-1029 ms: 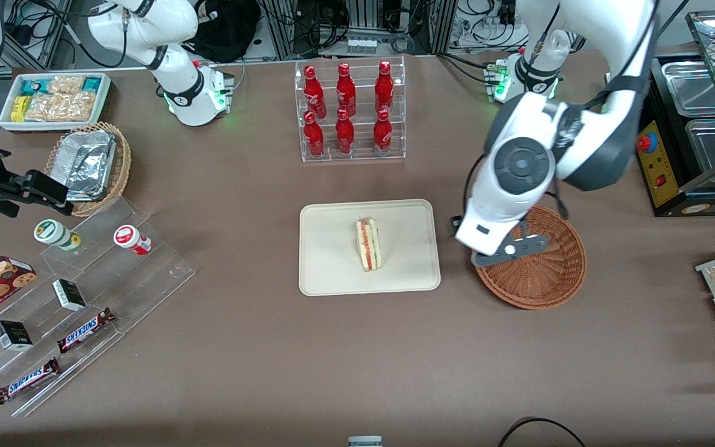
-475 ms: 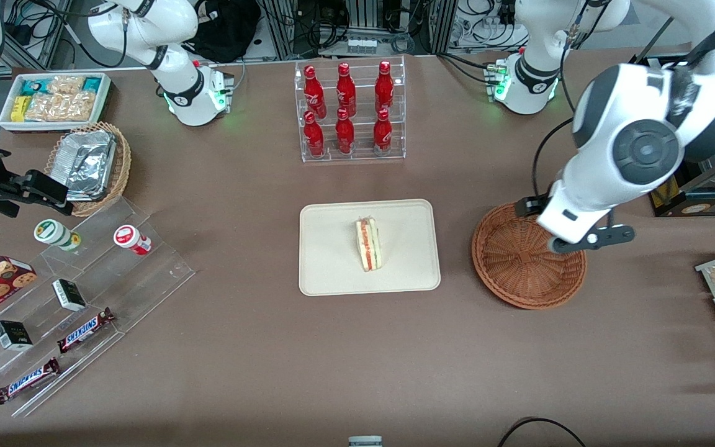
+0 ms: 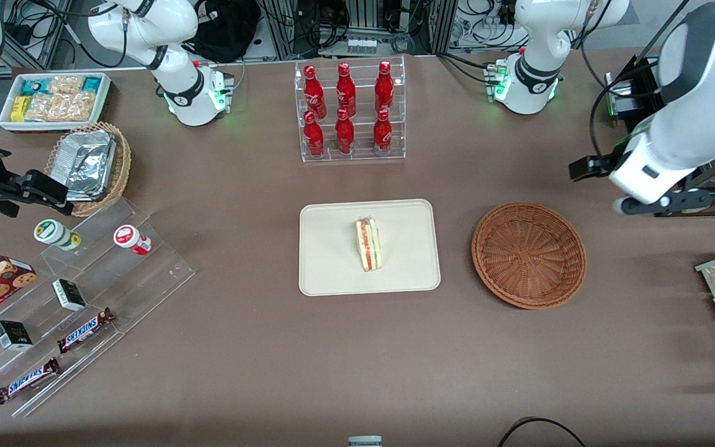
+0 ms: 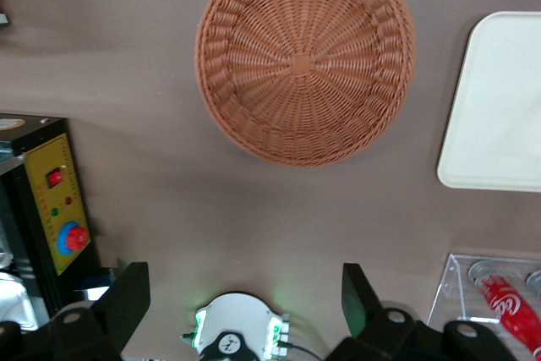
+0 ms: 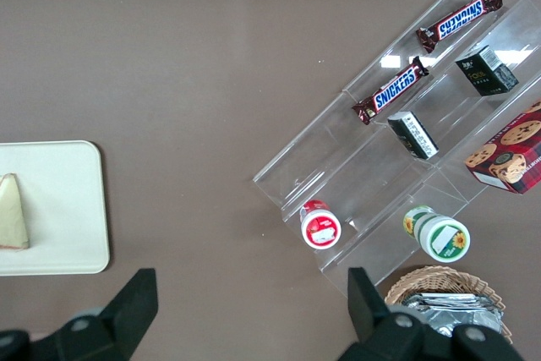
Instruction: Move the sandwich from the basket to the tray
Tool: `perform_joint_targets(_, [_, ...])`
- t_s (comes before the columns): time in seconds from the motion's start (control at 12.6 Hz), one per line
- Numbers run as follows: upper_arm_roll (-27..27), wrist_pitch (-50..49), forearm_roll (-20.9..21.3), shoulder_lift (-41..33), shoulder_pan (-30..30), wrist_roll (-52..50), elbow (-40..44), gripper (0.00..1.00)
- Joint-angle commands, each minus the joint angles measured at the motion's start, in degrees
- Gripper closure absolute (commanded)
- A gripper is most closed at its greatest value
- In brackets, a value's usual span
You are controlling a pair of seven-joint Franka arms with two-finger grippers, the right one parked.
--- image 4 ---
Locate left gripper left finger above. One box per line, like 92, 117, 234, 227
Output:
49, 261, 152, 361

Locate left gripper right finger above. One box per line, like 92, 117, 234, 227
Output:
328, 262, 424, 361

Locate cream rectangular tray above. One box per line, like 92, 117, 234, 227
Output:
435, 10, 541, 194

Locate round brown wicker basket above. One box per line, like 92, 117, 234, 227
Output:
194, 0, 418, 168

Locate clear acrylic bottle rack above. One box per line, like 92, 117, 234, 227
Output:
425, 252, 541, 361

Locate red Coca-Cola bottle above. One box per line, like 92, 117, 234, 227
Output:
467, 259, 541, 360

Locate black food warmer yellow panel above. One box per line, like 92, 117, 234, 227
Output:
0, 112, 101, 333

